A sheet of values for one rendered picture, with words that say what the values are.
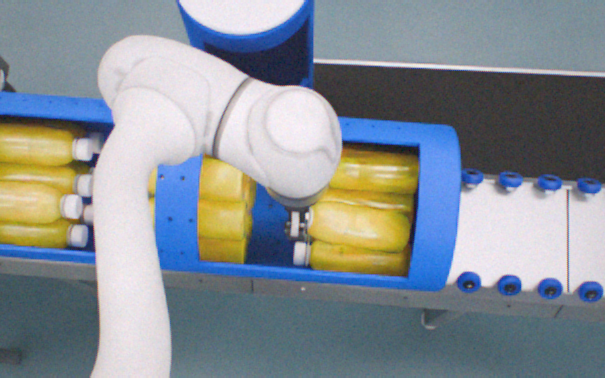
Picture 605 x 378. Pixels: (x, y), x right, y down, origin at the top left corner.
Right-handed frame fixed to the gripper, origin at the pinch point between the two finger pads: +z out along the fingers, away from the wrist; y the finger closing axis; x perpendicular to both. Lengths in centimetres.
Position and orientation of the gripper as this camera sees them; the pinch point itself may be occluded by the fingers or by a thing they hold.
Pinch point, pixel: (299, 212)
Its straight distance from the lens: 118.1
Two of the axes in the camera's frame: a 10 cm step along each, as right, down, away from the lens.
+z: 0.0, 2.6, 9.7
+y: 0.8, -9.6, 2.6
